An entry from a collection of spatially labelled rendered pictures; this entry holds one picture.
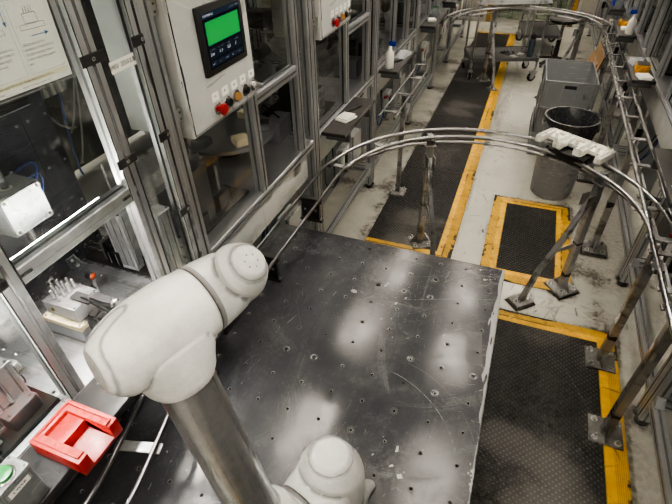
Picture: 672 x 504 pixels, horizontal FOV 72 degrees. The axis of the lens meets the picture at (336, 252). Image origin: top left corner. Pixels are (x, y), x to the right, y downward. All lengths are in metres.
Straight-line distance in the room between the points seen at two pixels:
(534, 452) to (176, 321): 1.89
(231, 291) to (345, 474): 0.55
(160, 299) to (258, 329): 1.04
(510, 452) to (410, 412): 0.87
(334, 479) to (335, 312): 0.81
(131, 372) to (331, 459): 0.57
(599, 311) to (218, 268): 2.59
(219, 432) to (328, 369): 0.80
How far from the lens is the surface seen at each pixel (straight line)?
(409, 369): 1.65
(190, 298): 0.77
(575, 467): 2.40
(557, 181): 3.87
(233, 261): 0.78
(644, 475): 2.53
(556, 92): 4.40
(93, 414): 1.36
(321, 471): 1.16
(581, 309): 3.07
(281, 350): 1.70
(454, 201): 3.72
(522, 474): 2.31
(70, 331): 1.63
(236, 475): 0.97
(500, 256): 3.25
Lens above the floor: 1.99
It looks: 39 degrees down
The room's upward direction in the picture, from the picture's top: 2 degrees counter-clockwise
